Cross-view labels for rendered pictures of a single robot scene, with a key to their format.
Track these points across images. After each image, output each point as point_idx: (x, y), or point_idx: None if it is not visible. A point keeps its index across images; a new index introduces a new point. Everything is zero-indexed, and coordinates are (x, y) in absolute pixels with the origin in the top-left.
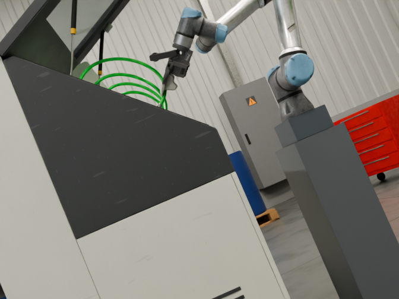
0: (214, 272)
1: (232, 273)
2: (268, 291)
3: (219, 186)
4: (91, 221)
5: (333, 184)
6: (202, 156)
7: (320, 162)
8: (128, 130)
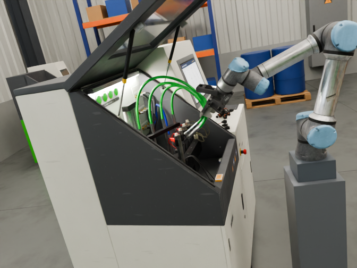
0: None
1: None
2: None
3: (209, 231)
4: (117, 219)
5: (313, 222)
6: (202, 208)
7: (310, 204)
8: (152, 173)
